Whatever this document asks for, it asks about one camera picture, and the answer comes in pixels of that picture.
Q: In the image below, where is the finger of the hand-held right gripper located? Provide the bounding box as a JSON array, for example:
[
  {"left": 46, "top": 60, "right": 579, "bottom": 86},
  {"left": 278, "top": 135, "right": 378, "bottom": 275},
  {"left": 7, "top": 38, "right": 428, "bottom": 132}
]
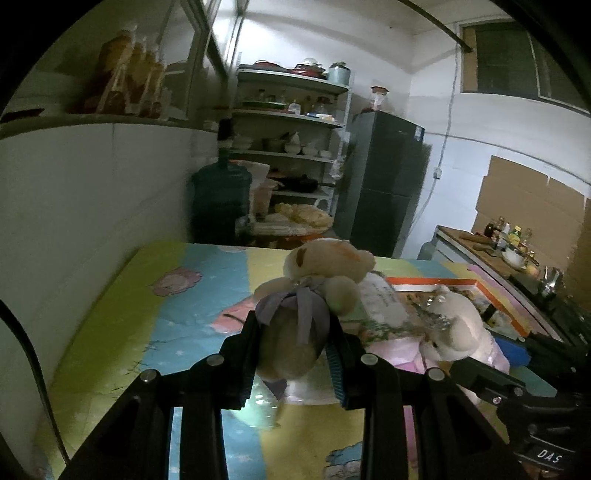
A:
[
  {"left": 494, "top": 332, "right": 591, "bottom": 398},
  {"left": 450, "top": 359, "right": 532, "bottom": 408}
]

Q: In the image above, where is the black induction cooktop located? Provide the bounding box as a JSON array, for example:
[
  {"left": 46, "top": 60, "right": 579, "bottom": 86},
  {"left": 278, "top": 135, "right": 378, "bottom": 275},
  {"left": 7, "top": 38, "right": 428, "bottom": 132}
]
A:
[{"left": 510, "top": 272, "right": 591, "bottom": 324}]

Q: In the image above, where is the blue water jug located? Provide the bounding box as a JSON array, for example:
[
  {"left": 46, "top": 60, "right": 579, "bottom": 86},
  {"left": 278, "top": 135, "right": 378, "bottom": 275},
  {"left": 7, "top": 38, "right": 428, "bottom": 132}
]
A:
[{"left": 191, "top": 159, "right": 252, "bottom": 245}]

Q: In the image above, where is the white sack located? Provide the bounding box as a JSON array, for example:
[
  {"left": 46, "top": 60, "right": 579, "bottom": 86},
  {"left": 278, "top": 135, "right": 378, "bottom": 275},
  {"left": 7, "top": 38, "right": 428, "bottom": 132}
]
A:
[{"left": 229, "top": 159, "right": 271, "bottom": 185}]

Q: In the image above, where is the black curved metal frame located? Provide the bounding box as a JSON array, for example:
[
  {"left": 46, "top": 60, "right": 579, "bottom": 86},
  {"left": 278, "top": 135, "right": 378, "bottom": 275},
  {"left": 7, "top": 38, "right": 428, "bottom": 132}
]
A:
[{"left": 0, "top": 295, "right": 70, "bottom": 467}]

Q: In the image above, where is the translucent plastic jar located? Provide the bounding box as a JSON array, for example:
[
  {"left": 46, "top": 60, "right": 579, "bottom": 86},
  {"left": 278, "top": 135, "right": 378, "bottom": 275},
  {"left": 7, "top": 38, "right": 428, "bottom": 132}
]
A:
[{"left": 252, "top": 178, "right": 280, "bottom": 217}]

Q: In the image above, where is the cardboard box with orange rim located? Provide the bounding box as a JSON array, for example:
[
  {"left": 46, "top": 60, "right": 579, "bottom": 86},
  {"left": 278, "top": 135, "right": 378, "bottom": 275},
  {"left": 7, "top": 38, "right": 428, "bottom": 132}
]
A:
[{"left": 385, "top": 276, "right": 564, "bottom": 342}]

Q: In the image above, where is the metal kettle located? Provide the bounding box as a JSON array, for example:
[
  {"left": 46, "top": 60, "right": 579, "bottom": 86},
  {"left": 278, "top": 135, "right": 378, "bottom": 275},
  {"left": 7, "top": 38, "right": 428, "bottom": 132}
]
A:
[{"left": 538, "top": 265, "right": 564, "bottom": 296}]

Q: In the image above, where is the row of condiment bottles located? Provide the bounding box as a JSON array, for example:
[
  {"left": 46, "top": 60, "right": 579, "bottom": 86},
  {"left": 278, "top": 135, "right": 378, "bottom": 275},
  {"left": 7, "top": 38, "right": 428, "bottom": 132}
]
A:
[{"left": 482, "top": 217, "right": 539, "bottom": 259}]

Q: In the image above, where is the colourful printed blanket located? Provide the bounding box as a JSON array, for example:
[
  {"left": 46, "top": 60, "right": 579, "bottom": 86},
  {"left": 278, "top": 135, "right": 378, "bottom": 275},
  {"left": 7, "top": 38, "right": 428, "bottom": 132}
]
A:
[{"left": 37, "top": 240, "right": 564, "bottom": 480}]

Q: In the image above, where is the dark grey refrigerator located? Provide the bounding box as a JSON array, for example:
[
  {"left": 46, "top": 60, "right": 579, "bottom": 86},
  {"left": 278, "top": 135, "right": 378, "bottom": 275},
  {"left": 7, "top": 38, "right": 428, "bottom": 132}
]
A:
[{"left": 333, "top": 111, "right": 426, "bottom": 258}]

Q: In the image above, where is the group of white ceramic bowls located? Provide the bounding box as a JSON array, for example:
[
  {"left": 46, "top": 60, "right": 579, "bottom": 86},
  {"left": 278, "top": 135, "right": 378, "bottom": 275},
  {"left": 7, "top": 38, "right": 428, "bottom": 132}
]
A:
[{"left": 238, "top": 131, "right": 333, "bottom": 160}]

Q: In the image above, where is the cardboard sheet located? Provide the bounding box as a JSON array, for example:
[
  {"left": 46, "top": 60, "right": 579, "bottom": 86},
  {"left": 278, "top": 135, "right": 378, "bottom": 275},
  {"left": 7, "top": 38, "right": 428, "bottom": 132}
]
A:
[{"left": 471, "top": 154, "right": 591, "bottom": 278}]

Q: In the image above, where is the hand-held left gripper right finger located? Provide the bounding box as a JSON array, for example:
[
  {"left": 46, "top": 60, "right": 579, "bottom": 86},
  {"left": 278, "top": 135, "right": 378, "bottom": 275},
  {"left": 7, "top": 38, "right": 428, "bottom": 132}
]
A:
[{"left": 323, "top": 318, "right": 532, "bottom": 480}]

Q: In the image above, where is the kitchen counter with drawers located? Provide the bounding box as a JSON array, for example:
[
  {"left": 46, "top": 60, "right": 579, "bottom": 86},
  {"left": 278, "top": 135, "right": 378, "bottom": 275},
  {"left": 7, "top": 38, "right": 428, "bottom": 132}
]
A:
[{"left": 434, "top": 224, "right": 591, "bottom": 342}]

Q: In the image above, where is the teal enamel pot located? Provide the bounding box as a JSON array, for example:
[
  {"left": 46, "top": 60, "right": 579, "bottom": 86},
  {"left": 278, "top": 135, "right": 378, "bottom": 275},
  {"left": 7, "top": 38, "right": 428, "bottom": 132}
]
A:
[{"left": 327, "top": 61, "right": 352, "bottom": 86}]

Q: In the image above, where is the wall cabinet with glass doors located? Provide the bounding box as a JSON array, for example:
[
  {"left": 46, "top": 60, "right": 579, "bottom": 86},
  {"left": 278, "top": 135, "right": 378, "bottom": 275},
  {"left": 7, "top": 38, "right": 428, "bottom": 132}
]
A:
[{"left": 0, "top": 0, "right": 241, "bottom": 134}]

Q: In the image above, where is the group of glass jars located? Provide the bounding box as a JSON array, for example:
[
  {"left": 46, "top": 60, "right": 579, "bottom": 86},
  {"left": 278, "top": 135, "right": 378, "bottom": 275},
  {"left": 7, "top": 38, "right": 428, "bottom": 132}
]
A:
[{"left": 245, "top": 90, "right": 338, "bottom": 121}]

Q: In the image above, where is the black wok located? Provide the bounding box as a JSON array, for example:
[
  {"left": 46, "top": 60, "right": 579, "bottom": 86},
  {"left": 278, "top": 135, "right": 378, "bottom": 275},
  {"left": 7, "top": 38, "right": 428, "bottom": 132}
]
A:
[{"left": 277, "top": 174, "right": 335, "bottom": 193}]

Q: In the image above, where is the dark window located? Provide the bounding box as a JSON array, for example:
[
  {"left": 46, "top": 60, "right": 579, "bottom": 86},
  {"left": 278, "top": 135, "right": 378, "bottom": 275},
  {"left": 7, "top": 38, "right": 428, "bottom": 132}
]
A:
[{"left": 459, "top": 21, "right": 591, "bottom": 114}]

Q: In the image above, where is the white teddy bear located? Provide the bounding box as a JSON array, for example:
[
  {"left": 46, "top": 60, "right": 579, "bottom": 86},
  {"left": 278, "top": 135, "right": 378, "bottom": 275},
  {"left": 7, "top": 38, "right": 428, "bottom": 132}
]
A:
[{"left": 418, "top": 285, "right": 497, "bottom": 363}]

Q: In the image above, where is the red flat pan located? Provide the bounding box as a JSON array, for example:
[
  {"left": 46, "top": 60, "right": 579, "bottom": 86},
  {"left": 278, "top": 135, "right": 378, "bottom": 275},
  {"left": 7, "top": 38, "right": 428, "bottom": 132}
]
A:
[{"left": 240, "top": 60, "right": 294, "bottom": 73}]

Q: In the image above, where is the red pot with lid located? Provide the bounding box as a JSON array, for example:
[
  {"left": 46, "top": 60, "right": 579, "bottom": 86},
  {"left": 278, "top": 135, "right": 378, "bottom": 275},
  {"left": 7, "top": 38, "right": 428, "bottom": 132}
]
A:
[{"left": 292, "top": 58, "right": 328, "bottom": 77}]

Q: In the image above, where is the glass jar with red lid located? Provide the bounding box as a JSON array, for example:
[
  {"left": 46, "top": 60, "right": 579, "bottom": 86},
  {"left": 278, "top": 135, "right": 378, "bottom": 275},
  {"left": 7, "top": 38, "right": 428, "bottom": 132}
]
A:
[{"left": 369, "top": 85, "right": 390, "bottom": 113}]

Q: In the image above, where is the beige teddy bear grey ribbon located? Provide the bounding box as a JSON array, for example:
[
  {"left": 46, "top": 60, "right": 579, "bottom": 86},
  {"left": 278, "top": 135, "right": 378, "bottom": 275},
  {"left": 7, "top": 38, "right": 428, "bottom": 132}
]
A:
[{"left": 253, "top": 237, "right": 377, "bottom": 381}]

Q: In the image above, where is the yellow cloth bundle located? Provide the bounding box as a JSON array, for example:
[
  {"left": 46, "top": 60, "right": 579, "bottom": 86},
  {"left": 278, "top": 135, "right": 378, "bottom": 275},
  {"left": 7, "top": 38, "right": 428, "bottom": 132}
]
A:
[{"left": 274, "top": 200, "right": 333, "bottom": 229}]

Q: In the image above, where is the white labelled packet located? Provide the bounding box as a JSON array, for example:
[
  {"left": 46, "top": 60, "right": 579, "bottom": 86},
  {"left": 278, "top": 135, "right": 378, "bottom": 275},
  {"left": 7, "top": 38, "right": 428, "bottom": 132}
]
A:
[{"left": 358, "top": 272, "right": 411, "bottom": 324}]

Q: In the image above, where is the metal shelf rack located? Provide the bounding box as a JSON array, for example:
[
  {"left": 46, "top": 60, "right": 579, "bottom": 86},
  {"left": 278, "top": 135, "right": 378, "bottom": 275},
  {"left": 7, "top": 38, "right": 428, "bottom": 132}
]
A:
[{"left": 231, "top": 65, "right": 354, "bottom": 241}]

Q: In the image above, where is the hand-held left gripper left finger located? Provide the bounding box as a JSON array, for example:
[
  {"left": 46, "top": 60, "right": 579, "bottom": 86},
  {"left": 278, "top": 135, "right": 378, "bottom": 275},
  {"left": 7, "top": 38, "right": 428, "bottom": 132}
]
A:
[{"left": 58, "top": 311, "right": 262, "bottom": 480}]

